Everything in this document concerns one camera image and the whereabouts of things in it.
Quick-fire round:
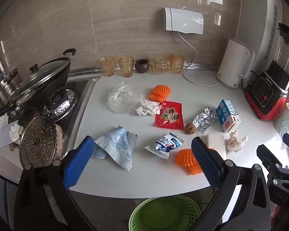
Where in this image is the clear plastic bag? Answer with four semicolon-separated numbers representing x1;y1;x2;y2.
108;81;145;114

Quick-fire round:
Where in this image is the red and black blender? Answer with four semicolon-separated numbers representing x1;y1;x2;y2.
244;23;289;121

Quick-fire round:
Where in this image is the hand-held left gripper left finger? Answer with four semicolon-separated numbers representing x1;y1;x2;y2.
13;136;97;231

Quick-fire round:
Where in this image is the black wok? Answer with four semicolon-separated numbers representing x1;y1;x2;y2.
13;49;77;106

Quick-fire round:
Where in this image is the white and blue wipes packet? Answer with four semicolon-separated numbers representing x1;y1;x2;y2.
144;132;185;159

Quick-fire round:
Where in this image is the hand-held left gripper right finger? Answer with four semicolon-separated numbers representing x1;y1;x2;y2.
191;137;278;231

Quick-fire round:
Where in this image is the orange foam fruit net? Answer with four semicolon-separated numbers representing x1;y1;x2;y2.
149;85;172;103
176;148;204;176

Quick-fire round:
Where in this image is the white electric kettle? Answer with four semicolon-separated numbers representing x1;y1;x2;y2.
216;38;256;90

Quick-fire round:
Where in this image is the steel pot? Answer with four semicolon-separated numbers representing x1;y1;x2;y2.
0;69;23;106

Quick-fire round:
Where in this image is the white paper packet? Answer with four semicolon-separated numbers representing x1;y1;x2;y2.
0;114;11;148

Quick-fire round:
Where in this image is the blue and white carton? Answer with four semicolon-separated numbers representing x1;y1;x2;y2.
216;99;241;133

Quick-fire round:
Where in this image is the aluminium foil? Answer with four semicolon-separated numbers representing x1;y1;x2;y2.
192;107;219;134

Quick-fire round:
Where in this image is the white tissue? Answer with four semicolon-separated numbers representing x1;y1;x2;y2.
135;100;162;116

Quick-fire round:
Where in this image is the light blue cloth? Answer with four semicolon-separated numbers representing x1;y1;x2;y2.
93;126;138;172

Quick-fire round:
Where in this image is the black gas stove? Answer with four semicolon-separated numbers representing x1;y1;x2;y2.
0;76;102;154

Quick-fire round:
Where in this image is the white paper scrap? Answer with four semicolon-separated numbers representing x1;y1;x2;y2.
227;129;248;152

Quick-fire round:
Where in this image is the green plastic basket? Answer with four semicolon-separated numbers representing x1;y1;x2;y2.
129;195;209;231

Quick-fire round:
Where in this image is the ribbed amber glass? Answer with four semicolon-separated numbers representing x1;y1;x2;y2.
169;54;185;74

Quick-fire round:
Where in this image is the white foam block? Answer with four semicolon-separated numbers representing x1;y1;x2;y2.
205;133;227;160

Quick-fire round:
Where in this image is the amber glass cup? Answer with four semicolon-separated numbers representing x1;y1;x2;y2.
99;56;115;77
118;56;135;78

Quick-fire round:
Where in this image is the glass wok lid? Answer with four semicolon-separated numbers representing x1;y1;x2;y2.
8;58;71;101

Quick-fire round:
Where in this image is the white wall socket cover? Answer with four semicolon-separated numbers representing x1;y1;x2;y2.
163;8;205;34

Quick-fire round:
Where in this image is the crumpled tissue on stove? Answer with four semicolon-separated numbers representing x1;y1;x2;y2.
9;123;22;142

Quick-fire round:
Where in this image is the perforated metal steamer plate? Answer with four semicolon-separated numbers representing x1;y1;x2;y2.
19;116;57;169

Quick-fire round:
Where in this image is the red snack packet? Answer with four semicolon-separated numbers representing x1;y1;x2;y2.
155;100;185;131

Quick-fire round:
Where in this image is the brown clay cup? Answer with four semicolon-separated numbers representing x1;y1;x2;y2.
134;59;150;74

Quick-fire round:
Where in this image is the small glass teapot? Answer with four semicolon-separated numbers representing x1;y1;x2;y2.
149;57;170;75

